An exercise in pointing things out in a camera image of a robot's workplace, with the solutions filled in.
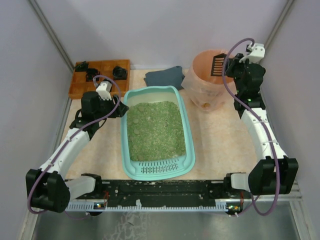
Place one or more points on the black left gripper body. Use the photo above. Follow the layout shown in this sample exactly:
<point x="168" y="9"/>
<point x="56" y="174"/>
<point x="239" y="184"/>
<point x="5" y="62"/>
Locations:
<point x="116" y="105"/>

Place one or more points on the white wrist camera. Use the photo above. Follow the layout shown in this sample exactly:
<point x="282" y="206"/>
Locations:
<point x="103" y="90"/>
<point x="255" y="53"/>

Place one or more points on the black rail base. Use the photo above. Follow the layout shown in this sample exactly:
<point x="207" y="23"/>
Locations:
<point x="168" y="193"/>

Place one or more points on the dark rolled cloth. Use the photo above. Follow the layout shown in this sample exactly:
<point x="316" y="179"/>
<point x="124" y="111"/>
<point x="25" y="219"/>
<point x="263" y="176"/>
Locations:
<point x="119" y="73"/>
<point x="91" y="73"/>
<point x="81" y="67"/>

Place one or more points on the orange bagged trash bin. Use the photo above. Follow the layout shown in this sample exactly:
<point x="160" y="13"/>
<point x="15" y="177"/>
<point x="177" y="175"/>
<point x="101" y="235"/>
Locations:
<point x="206" y="91"/>

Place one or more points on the black slotted litter scoop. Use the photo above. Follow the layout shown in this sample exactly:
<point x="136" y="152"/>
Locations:
<point x="217" y="65"/>

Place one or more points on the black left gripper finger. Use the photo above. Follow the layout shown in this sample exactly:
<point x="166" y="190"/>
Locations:
<point x="117" y="101"/>
<point x="121" y="110"/>

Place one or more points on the teal plastic litter box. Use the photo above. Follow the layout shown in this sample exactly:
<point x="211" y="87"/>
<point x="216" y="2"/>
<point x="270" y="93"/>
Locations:
<point x="156" y="137"/>

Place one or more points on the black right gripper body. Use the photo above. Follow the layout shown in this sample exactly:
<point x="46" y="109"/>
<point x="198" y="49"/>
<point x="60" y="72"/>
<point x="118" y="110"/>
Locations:
<point x="231" y="66"/>

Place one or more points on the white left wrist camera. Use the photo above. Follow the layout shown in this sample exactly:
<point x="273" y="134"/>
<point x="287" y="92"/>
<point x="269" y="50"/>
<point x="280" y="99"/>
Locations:
<point x="103" y="90"/>

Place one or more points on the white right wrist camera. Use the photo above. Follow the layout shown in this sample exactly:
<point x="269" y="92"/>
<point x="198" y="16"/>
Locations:
<point x="255" y="53"/>

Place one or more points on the folded dark grey cloth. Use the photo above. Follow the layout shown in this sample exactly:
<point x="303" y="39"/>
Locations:
<point x="169" y="77"/>

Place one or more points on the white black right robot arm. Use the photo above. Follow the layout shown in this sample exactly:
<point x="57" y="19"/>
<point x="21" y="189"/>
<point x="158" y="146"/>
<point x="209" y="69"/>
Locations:
<point x="274" y="172"/>

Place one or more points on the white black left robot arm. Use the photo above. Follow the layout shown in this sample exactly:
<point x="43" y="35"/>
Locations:
<point x="46" y="187"/>

